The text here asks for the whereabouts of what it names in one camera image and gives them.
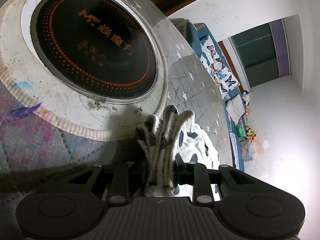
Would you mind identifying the white blue-spotted pants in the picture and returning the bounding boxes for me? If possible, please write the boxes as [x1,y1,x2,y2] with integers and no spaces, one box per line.
[135,105,220,198]

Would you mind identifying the green toy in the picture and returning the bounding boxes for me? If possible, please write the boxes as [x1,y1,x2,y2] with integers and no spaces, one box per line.
[236,125,246,137]

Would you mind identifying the beige cushion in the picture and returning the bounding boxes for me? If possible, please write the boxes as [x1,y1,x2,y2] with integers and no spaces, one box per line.
[226,94,246,125]

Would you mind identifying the blue sofa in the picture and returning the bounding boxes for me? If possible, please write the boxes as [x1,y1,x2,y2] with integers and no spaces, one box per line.
[172,18,247,172]

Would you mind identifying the black white plush toy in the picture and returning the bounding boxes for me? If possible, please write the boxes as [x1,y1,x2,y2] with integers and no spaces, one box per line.
[241,90,250,106]

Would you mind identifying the butterfly print pillow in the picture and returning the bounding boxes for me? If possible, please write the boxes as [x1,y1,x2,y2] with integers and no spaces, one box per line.
[200,35,239,98]

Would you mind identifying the dark green window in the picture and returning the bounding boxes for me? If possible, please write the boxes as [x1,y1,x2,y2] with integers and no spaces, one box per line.
[231,23,279,87]

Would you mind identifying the round black induction cooktop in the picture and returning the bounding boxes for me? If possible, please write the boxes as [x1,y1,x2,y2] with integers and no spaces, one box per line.
[21,0,160,104]

